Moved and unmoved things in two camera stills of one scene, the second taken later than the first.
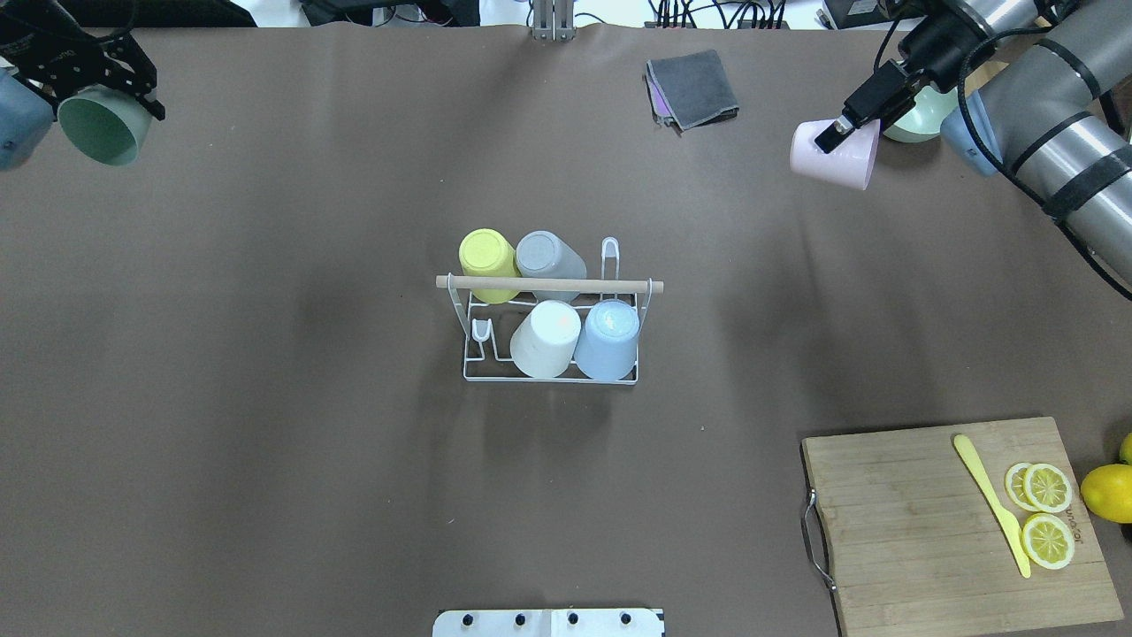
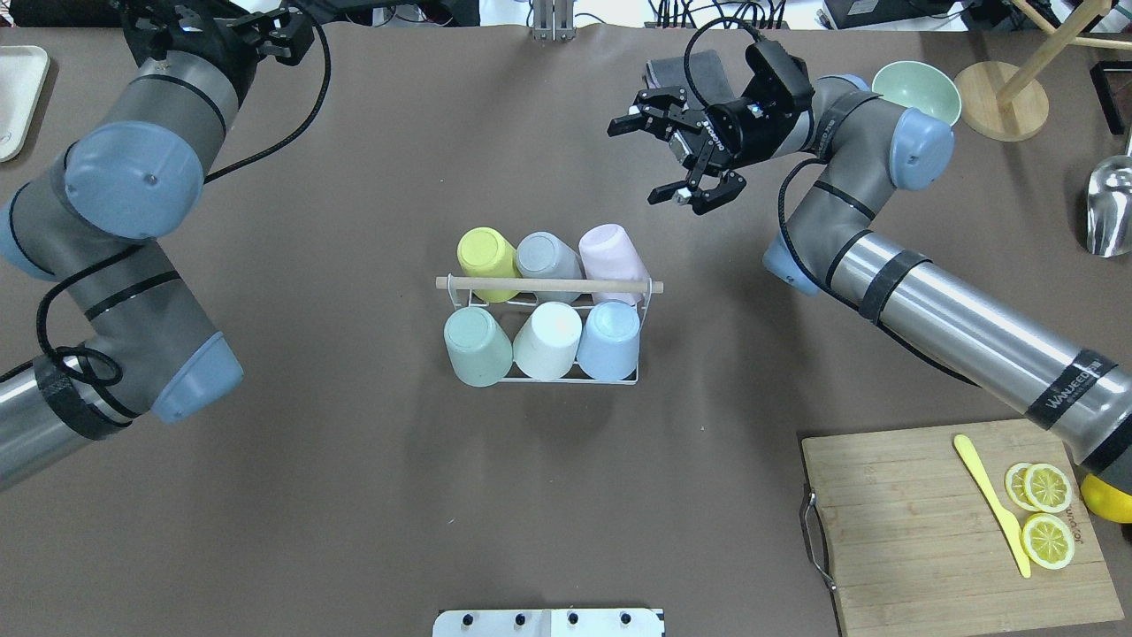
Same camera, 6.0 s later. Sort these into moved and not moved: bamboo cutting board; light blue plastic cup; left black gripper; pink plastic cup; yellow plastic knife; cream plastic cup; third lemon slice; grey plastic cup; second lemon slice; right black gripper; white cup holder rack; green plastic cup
Moved: left black gripper; pink plastic cup; right black gripper; green plastic cup
Not moved: white cup holder rack; third lemon slice; grey plastic cup; cream plastic cup; light blue plastic cup; bamboo cutting board; second lemon slice; yellow plastic knife
